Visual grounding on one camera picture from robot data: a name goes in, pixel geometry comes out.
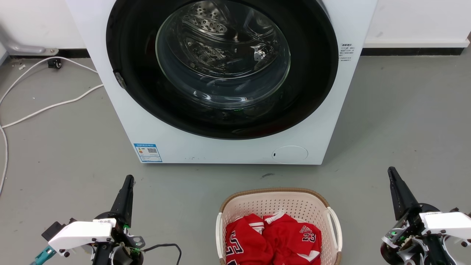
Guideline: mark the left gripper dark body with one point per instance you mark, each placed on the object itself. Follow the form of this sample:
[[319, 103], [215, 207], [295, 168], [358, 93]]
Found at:
[[125, 241]]

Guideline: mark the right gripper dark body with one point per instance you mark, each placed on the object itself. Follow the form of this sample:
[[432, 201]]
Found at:
[[412, 239]]

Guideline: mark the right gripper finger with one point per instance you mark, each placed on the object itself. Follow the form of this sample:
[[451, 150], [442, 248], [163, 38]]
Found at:
[[398, 198], [407, 200]]

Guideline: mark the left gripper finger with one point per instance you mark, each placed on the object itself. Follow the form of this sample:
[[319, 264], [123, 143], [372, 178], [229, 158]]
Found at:
[[119, 206], [128, 206]]

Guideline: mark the beige plastic laundry basket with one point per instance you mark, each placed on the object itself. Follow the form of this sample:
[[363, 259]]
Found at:
[[279, 202]]

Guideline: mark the blue energy label sticker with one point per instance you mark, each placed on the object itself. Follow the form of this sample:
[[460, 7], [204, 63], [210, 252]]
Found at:
[[148, 152]]

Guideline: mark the white front-load washing machine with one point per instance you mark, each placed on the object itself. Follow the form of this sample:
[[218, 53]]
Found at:
[[353, 95]]

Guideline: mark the red jersey with number 23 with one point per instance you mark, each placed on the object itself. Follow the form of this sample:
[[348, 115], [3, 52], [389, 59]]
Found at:
[[290, 239]]

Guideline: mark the black round washer door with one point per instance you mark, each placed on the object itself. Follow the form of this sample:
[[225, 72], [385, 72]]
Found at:
[[147, 92]]

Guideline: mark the round white filter cover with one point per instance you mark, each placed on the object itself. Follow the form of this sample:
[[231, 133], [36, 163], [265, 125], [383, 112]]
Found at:
[[290, 154]]

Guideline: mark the red jersey with white stripes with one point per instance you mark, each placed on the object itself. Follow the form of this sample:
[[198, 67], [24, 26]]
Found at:
[[244, 243]]

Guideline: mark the small printed text sticker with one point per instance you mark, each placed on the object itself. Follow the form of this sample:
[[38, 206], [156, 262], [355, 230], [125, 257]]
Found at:
[[346, 52]]

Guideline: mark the small black caster wheel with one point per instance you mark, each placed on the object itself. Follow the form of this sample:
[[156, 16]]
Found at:
[[54, 63]]

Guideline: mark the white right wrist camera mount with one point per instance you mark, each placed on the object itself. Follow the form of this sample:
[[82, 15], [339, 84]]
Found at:
[[447, 222]]

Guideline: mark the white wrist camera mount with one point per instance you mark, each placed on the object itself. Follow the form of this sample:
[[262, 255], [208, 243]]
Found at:
[[447, 222], [79, 235]]

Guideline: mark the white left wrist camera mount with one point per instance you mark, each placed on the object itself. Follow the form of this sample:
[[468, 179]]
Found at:
[[79, 235]]

